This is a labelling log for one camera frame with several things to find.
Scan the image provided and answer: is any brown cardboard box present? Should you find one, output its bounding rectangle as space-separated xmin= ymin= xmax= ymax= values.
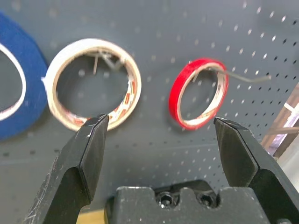
xmin=260 ymin=83 xmax=299 ymax=160

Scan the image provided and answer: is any metal tape hook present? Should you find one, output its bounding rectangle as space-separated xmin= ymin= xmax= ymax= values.
xmin=93 ymin=50 xmax=127 ymax=76

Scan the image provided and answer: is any red tape roll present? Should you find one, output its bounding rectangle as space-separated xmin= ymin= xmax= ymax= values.
xmin=168 ymin=57 xmax=229 ymax=131

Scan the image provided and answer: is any long metal peg hook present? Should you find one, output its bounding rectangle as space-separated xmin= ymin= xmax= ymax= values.
xmin=192 ymin=66 xmax=272 ymax=84

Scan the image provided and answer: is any blue tape roll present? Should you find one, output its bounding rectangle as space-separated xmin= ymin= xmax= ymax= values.
xmin=0 ymin=11 xmax=50 ymax=142

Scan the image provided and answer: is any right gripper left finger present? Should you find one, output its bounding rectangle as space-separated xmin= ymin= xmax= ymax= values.
xmin=22 ymin=113 xmax=110 ymax=224

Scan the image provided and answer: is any white tape roll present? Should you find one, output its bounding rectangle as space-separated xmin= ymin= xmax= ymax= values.
xmin=42 ymin=38 xmax=142 ymax=132

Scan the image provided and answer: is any dark grey metal pegboard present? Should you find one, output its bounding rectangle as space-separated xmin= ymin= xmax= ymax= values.
xmin=0 ymin=0 xmax=299 ymax=210

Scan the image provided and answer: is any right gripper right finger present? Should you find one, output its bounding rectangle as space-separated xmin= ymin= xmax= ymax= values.
xmin=214 ymin=117 xmax=299 ymax=224

